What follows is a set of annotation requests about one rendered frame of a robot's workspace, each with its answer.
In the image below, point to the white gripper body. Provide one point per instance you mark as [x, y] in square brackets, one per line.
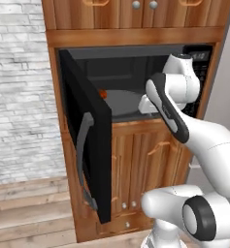
[146, 106]

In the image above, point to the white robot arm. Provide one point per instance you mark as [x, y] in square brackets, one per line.
[210, 151]

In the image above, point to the black microwave oven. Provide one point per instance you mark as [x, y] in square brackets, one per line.
[119, 69]

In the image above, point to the black microwave door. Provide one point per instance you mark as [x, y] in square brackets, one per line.
[98, 129]

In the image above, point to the narrow wooden cupboard door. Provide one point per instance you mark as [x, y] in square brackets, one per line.
[120, 168]
[137, 164]
[153, 17]
[130, 16]

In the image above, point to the wide wooden cupboard door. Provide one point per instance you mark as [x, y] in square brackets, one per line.
[74, 14]
[197, 16]
[161, 168]

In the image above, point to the small orange food item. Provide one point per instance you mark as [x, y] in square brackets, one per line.
[103, 94]

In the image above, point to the round silver cupboard knob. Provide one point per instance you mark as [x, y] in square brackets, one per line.
[124, 205]
[153, 4]
[136, 4]
[133, 204]

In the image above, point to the wooden drawer front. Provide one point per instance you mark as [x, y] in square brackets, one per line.
[132, 224]

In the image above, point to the round silver drawer knob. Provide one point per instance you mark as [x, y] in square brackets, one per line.
[127, 224]

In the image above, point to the tall wooden cabinet frame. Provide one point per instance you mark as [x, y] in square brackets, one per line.
[136, 37]

